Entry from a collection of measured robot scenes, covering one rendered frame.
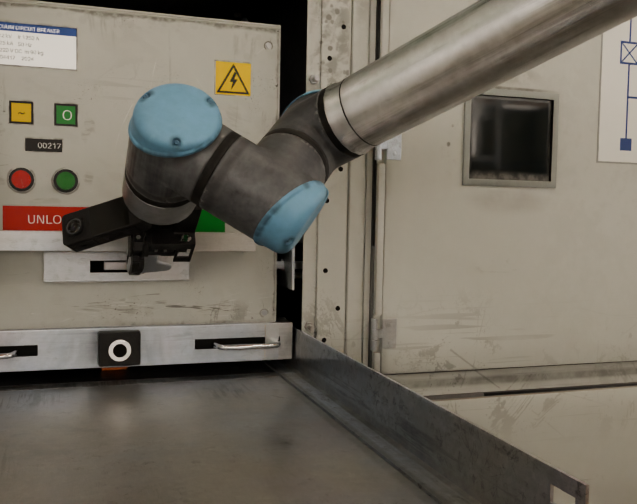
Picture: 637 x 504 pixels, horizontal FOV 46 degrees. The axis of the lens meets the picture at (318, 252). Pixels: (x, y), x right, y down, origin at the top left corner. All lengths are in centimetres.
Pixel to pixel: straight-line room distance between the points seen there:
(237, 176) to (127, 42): 45
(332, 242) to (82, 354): 41
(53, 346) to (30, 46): 43
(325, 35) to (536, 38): 50
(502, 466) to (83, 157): 75
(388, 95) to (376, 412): 36
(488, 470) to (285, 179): 35
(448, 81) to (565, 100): 59
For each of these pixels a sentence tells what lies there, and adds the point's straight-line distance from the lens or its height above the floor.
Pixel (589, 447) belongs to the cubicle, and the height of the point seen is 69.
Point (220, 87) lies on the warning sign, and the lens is 118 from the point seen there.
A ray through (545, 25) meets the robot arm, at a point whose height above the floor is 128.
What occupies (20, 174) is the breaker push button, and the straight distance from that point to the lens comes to 114.
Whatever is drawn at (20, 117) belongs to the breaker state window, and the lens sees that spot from 116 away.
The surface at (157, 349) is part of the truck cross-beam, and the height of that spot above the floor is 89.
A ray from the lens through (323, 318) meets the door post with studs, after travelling 118.
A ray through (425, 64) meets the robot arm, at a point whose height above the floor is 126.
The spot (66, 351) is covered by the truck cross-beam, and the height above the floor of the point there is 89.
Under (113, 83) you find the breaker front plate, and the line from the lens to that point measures 116.
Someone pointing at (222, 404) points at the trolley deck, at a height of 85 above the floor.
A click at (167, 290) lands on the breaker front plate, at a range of 116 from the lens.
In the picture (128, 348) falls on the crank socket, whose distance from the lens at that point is 113.
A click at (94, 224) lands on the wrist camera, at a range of 97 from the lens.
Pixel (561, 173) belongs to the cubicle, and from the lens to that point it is 135.
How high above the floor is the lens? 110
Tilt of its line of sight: 3 degrees down
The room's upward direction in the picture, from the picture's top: 1 degrees clockwise
